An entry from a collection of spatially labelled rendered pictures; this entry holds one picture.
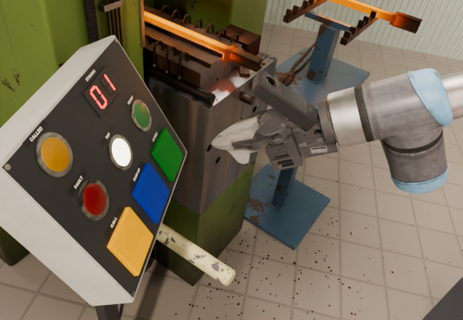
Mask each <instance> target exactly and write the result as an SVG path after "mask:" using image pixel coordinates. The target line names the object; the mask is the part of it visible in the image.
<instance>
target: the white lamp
mask: <svg viewBox="0 0 463 320"><path fill-rule="evenodd" d="M112 154H113V157H114V159H115V160H116V162H117V163H118V164H119V165H121V166H126V165H127V164H128V163H129V162H130V149H129V147H128V145H127V143H126V142H125V141H124V140H122V139H116V140H114V142H113V144H112Z"/></svg>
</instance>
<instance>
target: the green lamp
mask: <svg viewBox="0 0 463 320"><path fill-rule="evenodd" d="M134 115H135V118H136V120H137V122H138V124H139V125H140V126H141V127H143V128H146V127H148V125H149V123H150V116H149V113H148V111H147V109H146V107H145V106H144V105H143V104H141V103H138V104H136V105H135V107H134Z"/></svg>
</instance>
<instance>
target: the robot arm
mask: <svg viewBox="0 0 463 320"><path fill-rule="evenodd" d="M252 94H253V95H255V96H256V97H258V98H259V99H261V100H262V101H264V102H265V103H266V104H268V105H269V106H271V107H272V109H270V110H263V111H260V112H256V113H253V114H251V115H249V116H248V117H245V118H244V119H241V120H240V121H237V123H235V124H234V125H232V126H230V127H228V128H227V129H226V130H224V131H222V132H221V133H220V134H219V135H218V136H217V137H216V138H215V139H214V140H213V141H212V146H213V147H215V148H218V149H221V150H227V151H228V152H229V153H230V154H231V155H232V156H233V158H235V160H237V162H239V163H241V164H246V163H249V159H250V154H251V153H253V152H258V151H259V150H260V149H263V148H265V149H266V151H265V152H266V154H267V156H268V158H269V160H271V161H270V163H271V165H272V167H273V169H274V171H278V170H284V169H288V168H295V167H298V166H303V159H306V158H309V157H316V156H320V155H323V154H329V153H333V152H337V151H338V148H337V145H336V143H338V145H339V146H340V147H341V148H343V147H347V146H353V145H357V144H361V143H366V142H370V141H376V140H380V143H381V144H382V148H383V150H384V153H385V156H386V158H387V161H388V164H389V169H390V177H391V178H392V180H393V182H394V184H395V185H396V186H397V187H398V188H399V189H401V190H403V191H405V192H408V193H413V194H423V193H428V192H432V191H434V190H436V189H438V188H439V187H440V186H442V185H443V184H444V182H445V181H446V179H447V176H448V169H449V165H448V163H447V162H446V151H445V145H444V134H443V129H442V127H447V126H448V125H450V124H452V123H453V120H456V119H461V118H463V71H461V72H456V73H454V74H449V75H446V76H443V77H440V76H439V74H438V72H437V71H436V70H434V69H432V68H426V69H422V70H417V71H408V73H406V74H401V75H398V76H395V77H390V78H387V79H383V80H379V81H375V82H372V83H367V84H364V85H361V86H356V87H353V88H348V89H345V90H341V91H337V92H332V93H330V94H328V95H327V100H326V101H321V102H318V113H317V114H316V112H315V106H313V105H312V104H310V103H309V102H308V101H306V100H305V99H303V98H302V97H301V96H299V95H298V94H296V93H295V92H294V91H292V90H291V89H289V88H288V87H287V86H285V85H284V84H282V83H281V82H279V81H278V80H277V79H275V78H274V77H272V76H271V75H270V74H268V73H267V72H265V71H264V70H261V71H260V72H259V73H258V74H257V75H256V76H255V77H254V80H253V86H252ZM286 163H294V165H291V166H285V167H281V168H280V166H279V165H282V164H286Z"/></svg>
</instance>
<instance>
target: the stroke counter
mask: <svg viewBox="0 0 463 320"><path fill-rule="evenodd" d="M103 77H105V78H106V79H107V81H108V84H107V85H106V86H105V85H104V83H103V82H102V81H101V80H102V78H103ZM100 82H101V84H102V85H103V87H104V88H106V91H107V92H108V94H109V95H110V96H111V95H112V96H113V95H114V93H115V90H116V89H115V88H114V86H113V85H112V83H110V80H109V79H108V78H107V76H106V75H104V74H103V75H102V76H101V77H100ZM109 85H111V86H112V88H113V89H114V91H113V93H112V94H110V92H109V90H108V89H107V88H108V86H109ZM95 88H96V89H97V91H98V92H99V94H100V95H99V96H98V97H97V98H96V97H95V96H94V95H93V93H92V91H93V90H94V89H95ZM90 91H91V93H90V94H91V95H92V96H93V98H94V99H95V100H97V101H96V102H97V103H98V105H99V106H100V107H101V109H102V108H103V109H104V108H105V106H106V105H107V103H106V102H107V100H106V99H105V97H104V96H103V95H101V92H100V90H99V89H98V88H97V86H93V87H92V88H91V90H90ZM100 97H102V98H103V99H104V101H105V104H104V105H103V107H102V105H101V104H100V103H99V101H98V100H99V99H100Z"/></svg>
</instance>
